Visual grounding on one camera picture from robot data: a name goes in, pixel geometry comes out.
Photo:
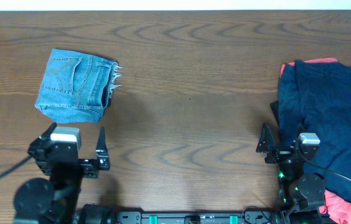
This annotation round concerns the black rail with green clips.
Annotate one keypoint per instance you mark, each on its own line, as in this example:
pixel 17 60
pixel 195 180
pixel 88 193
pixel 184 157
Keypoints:
pixel 246 216

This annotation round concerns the dark navy garment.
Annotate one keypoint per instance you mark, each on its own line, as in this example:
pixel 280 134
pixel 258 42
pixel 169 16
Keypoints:
pixel 334 124

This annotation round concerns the red pink garment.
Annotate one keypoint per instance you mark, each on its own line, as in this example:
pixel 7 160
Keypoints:
pixel 340 208

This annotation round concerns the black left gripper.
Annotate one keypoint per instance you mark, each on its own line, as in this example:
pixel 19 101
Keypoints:
pixel 88 167

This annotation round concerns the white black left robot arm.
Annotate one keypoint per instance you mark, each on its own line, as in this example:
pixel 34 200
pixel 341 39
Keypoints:
pixel 54 199

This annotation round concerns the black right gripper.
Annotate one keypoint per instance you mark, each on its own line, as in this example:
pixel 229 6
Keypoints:
pixel 280 152

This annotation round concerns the light blue denim jeans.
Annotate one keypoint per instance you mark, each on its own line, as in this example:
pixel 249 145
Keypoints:
pixel 77 87

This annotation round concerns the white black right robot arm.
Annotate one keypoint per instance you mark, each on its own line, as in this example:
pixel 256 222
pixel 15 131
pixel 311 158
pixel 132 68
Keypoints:
pixel 301 193

